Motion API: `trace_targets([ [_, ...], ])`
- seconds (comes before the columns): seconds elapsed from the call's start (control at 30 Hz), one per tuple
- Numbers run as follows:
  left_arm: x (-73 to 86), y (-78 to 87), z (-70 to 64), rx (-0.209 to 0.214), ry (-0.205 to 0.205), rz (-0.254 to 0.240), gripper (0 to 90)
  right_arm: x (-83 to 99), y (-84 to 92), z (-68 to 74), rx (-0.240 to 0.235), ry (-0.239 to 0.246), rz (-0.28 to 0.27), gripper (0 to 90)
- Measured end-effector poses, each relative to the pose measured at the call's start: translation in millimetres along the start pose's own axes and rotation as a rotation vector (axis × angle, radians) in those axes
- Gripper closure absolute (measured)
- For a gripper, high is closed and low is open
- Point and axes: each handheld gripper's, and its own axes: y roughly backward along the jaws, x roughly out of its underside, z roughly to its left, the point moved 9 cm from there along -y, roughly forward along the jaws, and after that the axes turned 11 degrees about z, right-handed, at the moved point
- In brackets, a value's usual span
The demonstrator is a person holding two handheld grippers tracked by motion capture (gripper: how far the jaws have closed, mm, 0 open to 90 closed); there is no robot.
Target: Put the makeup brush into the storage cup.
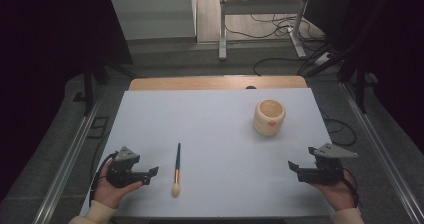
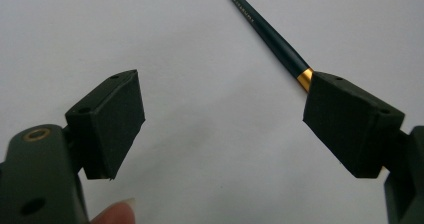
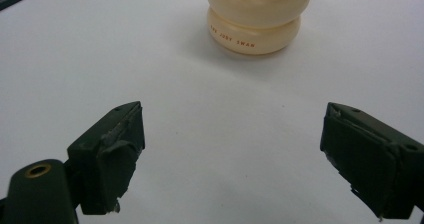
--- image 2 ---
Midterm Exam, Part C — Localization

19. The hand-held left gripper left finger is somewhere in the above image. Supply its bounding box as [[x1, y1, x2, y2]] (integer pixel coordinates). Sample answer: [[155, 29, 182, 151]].
[[64, 69, 147, 181]]

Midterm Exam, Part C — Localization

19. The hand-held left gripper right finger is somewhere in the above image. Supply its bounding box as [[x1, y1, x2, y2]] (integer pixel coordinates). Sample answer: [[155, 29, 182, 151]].
[[302, 71, 406, 179]]

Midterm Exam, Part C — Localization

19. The dark green brush gold ferrule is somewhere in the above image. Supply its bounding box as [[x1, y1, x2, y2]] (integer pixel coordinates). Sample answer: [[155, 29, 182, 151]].
[[224, 0, 315, 94]]

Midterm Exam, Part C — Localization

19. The white paper sheet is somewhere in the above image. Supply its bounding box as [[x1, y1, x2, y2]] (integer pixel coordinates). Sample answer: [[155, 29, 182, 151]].
[[0, 0, 424, 224]]

